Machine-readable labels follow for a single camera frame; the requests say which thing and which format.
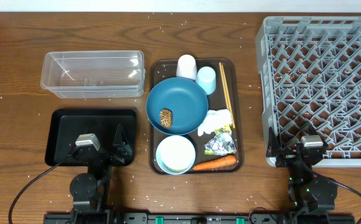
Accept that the dark blue plate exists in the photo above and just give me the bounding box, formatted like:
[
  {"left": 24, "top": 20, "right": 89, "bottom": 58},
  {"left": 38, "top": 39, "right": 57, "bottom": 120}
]
[{"left": 146, "top": 77, "right": 209, "bottom": 135}]

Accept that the light blue plastic cup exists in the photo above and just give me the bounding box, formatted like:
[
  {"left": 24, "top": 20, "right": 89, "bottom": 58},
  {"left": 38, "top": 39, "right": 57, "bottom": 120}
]
[{"left": 195, "top": 67, "right": 216, "bottom": 95}]

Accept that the silver foil snack wrapper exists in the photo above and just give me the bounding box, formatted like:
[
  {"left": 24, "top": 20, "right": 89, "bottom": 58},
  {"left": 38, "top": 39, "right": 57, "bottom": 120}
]
[{"left": 204, "top": 124, "right": 237, "bottom": 156}]

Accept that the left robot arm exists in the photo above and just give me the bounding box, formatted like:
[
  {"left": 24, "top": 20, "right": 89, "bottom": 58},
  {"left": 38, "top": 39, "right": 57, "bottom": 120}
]
[{"left": 70, "top": 124, "right": 134, "bottom": 223}]

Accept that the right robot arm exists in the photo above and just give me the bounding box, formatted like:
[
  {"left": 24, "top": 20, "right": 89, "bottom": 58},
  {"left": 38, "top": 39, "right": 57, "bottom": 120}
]
[{"left": 266, "top": 125, "right": 337, "bottom": 223}]

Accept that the light blue bowl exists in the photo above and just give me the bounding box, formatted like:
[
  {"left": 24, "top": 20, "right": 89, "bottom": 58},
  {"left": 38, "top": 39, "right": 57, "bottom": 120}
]
[{"left": 155, "top": 134, "right": 197, "bottom": 175}]

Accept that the black waste tray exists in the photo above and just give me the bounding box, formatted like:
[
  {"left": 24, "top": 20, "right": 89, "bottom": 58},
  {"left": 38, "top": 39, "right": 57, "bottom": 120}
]
[{"left": 45, "top": 109, "right": 136, "bottom": 166}]

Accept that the pink plastic cup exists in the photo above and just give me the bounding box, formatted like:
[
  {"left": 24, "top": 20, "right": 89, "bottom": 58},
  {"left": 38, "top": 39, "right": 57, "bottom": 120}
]
[{"left": 176, "top": 55, "right": 197, "bottom": 81}]

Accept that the crumpled white tissue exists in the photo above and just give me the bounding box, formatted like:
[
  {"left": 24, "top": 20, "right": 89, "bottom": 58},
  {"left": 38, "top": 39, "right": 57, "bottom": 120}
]
[{"left": 197, "top": 109, "right": 233, "bottom": 136}]

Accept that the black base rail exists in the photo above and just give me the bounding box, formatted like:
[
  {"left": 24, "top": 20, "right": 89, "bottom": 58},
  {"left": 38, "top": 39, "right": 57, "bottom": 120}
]
[{"left": 42, "top": 212, "right": 355, "bottom": 224}]

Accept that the grey dishwasher rack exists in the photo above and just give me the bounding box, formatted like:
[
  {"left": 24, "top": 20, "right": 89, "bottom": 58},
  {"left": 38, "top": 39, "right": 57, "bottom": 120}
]
[{"left": 255, "top": 16, "right": 361, "bottom": 167}]

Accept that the brown food piece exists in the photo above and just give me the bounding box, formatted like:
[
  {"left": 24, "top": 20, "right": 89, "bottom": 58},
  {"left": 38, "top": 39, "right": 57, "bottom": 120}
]
[{"left": 159, "top": 109, "right": 172, "bottom": 128}]

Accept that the orange carrot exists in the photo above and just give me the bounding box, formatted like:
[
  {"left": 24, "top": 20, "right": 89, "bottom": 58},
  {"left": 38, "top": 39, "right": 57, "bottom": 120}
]
[{"left": 193, "top": 155, "right": 237, "bottom": 170}]

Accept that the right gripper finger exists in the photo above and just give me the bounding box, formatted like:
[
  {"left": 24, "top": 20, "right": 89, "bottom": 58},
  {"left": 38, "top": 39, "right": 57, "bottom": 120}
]
[
  {"left": 266, "top": 127, "right": 288, "bottom": 167},
  {"left": 308, "top": 124, "right": 328, "bottom": 148}
]

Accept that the clear plastic bin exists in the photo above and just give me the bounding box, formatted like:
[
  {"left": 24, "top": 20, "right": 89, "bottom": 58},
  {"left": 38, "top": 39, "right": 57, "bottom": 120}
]
[{"left": 40, "top": 50, "right": 146, "bottom": 99}]

